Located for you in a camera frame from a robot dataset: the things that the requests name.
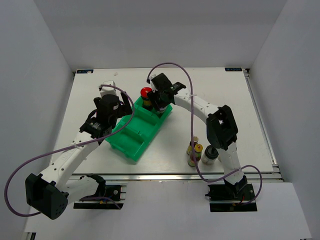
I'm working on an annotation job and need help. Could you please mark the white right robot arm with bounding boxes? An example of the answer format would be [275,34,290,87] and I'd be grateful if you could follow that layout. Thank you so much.
[146,73,247,200]

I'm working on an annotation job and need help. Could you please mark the green plastic divided bin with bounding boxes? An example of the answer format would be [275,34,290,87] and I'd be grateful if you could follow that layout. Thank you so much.
[105,97,173,162]

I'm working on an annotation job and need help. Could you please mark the purple cable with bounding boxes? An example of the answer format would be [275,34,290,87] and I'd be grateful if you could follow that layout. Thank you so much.
[4,84,136,217]
[147,62,263,206]

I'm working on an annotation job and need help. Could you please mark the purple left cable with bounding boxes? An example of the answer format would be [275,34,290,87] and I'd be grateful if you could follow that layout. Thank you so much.
[4,84,136,217]

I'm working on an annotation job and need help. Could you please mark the blue label sticker left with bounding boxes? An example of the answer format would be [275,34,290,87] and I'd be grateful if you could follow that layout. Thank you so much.
[76,69,94,74]

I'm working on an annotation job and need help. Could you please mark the red cap sauce bottle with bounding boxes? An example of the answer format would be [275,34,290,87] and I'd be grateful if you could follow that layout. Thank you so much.
[140,87,153,111]

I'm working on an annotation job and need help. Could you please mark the black lid spice jar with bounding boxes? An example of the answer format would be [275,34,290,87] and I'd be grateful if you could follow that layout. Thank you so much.
[201,145,219,166]

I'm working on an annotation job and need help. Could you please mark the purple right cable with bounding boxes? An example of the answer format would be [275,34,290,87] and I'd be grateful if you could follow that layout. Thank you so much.
[147,62,263,206]

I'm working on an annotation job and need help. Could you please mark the blue label sticker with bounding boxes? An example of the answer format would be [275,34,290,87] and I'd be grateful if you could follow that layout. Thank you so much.
[76,69,94,74]
[224,67,243,72]

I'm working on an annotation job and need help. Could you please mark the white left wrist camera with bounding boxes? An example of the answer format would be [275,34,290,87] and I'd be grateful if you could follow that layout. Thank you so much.
[98,80,117,97]

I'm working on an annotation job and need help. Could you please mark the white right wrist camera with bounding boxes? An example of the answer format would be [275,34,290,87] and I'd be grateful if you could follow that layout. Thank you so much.
[146,74,157,92]

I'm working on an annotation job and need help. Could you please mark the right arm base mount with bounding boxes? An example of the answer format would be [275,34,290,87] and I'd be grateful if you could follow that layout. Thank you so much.
[204,184,258,213]

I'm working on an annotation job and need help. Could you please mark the blue label sticker right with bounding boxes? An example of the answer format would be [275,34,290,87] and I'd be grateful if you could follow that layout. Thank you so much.
[224,67,243,72]

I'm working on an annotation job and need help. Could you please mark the silver lid glass jar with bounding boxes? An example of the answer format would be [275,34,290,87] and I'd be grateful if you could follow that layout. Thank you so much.
[157,106,169,119]

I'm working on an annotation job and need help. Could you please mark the green label sauce bottle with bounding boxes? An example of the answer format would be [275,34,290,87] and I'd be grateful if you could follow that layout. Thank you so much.
[187,143,203,167]

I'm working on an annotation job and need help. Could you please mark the yellow label brown bottle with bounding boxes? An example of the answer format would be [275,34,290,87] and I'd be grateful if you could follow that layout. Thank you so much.
[186,136,199,155]

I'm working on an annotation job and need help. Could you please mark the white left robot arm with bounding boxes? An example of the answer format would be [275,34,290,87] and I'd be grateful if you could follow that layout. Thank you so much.
[25,91,135,220]

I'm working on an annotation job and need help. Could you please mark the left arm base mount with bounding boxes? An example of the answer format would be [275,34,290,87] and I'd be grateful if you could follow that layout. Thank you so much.
[73,174,126,210]

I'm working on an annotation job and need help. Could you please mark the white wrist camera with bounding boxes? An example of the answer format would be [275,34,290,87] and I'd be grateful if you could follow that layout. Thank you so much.
[98,80,117,97]
[146,74,157,92]

